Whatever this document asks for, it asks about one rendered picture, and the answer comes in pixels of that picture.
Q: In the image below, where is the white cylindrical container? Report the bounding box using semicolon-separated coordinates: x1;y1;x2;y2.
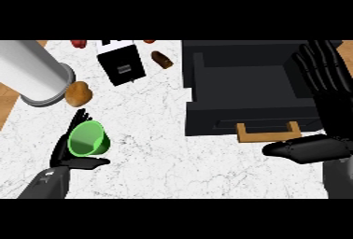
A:
0;39;77;108

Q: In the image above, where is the dark brown oblong food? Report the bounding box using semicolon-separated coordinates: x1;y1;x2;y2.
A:
151;50;176;70

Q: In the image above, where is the dark grey open drawer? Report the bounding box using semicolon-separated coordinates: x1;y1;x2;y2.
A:
181;39;343;137

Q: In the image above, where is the black and white box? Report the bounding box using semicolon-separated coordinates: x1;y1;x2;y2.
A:
95;39;148;87

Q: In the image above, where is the green cup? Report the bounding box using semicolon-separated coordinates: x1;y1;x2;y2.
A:
67;119;113;157

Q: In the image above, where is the brown potato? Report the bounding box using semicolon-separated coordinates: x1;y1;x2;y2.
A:
64;80;94;108

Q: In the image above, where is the wooden drawer handle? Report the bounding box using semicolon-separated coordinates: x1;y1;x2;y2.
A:
237;120;303;144

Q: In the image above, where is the red vegetable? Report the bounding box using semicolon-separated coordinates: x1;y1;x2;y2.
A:
70;39;89;49

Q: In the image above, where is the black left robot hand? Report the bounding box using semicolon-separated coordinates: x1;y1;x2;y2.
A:
49;107;113;171

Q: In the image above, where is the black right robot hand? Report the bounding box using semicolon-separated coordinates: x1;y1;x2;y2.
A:
261;39;353;165

